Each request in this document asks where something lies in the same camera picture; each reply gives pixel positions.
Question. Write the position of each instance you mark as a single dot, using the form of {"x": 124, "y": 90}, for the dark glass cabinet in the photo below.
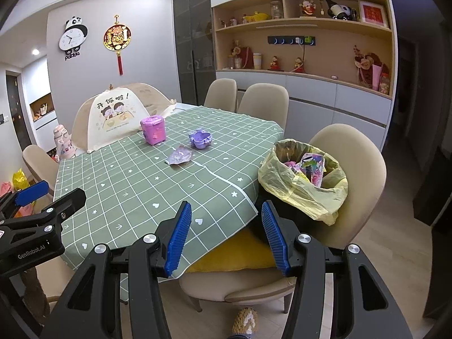
{"x": 194, "y": 42}

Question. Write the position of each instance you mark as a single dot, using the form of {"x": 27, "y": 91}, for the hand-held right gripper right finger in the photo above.
{"x": 275, "y": 240}

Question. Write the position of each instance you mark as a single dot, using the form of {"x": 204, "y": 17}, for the clear purple wrapper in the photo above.
{"x": 180, "y": 156}

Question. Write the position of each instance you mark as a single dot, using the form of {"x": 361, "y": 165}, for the red gold hanging ornament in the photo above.
{"x": 117, "y": 37}

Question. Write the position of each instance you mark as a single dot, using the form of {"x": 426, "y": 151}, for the yellow seat cushion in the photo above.
{"x": 229, "y": 254}

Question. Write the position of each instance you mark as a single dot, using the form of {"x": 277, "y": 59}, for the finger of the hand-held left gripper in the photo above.
{"x": 31, "y": 192}
{"x": 69, "y": 201}

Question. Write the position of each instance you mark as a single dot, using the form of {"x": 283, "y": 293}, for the yellow toy figure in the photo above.
{"x": 259, "y": 17}

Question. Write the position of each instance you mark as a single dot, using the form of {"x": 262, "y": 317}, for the small red figurine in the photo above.
{"x": 299, "y": 66}
{"x": 274, "y": 64}

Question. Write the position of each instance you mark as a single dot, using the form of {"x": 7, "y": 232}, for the black trash bin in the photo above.
{"x": 314, "y": 229}

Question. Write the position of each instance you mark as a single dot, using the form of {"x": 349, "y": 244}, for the wooden wall shelf unit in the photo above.
{"x": 328, "y": 56}

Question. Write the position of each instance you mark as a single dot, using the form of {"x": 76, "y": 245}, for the lit wall niche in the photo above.
{"x": 41, "y": 107}

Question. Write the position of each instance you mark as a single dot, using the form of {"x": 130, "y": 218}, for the red framed picture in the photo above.
{"x": 373, "y": 14}

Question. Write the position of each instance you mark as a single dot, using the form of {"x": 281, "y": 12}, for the purple toy roller skate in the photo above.
{"x": 199, "y": 140}

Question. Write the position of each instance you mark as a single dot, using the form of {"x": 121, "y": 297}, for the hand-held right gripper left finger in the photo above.
{"x": 178, "y": 240}

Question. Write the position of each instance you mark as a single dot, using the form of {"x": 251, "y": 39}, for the pile of crumpled wrappers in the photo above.
{"x": 307, "y": 169}

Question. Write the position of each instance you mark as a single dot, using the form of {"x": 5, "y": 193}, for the white base cabinet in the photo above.
{"x": 310, "y": 91}

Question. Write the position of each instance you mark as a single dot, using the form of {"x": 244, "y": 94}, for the beige knitted slipper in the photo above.
{"x": 244, "y": 319}

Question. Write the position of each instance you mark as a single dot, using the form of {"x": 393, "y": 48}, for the beige dining chair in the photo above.
{"x": 265, "y": 102}
{"x": 360, "y": 169}
{"x": 39, "y": 159}
{"x": 53, "y": 275}
{"x": 220, "y": 93}

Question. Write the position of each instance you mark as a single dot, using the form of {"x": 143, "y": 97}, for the panda bottle holder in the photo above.
{"x": 340, "y": 11}

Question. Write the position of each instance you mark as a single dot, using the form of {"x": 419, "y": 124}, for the pink toy box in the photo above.
{"x": 153, "y": 132}

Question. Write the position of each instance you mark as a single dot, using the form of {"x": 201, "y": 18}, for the yellow gift bag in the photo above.
{"x": 21, "y": 180}

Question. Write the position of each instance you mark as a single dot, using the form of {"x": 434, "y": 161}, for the red fortune god figurine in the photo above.
{"x": 308, "y": 9}

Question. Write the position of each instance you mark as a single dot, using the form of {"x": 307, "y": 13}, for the red gift bag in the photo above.
{"x": 245, "y": 56}

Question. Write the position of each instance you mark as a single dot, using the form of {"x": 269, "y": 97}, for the green checkered tablecloth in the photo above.
{"x": 141, "y": 183}

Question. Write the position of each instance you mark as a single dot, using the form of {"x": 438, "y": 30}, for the glass jar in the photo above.
{"x": 277, "y": 10}

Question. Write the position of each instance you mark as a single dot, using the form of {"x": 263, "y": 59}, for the beige mesh food cover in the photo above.
{"x": 113, "y": 130}

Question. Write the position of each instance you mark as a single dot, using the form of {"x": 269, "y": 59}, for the white cup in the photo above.
{"x": 257, "y": 61}

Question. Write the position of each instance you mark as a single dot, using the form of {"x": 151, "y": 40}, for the yellow trash bag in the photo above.
{"x": 282, "y": 187}

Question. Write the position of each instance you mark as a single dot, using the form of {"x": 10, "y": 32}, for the pink water bottle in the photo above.
{"x": 63, "y": 144}

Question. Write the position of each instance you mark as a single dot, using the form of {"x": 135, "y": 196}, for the pink gift bag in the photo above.
{"x": 5, "y": 188}
{"x": 24, "y": 210}

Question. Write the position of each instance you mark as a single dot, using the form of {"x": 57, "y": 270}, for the black power socket track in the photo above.
{"x": 282, "y": 40}

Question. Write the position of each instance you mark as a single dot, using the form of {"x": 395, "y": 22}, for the dark door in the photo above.
{"x": 16, "y": 113}

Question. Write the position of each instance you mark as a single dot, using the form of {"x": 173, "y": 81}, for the panda wall clock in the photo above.
{"x": 72, "y": 37}

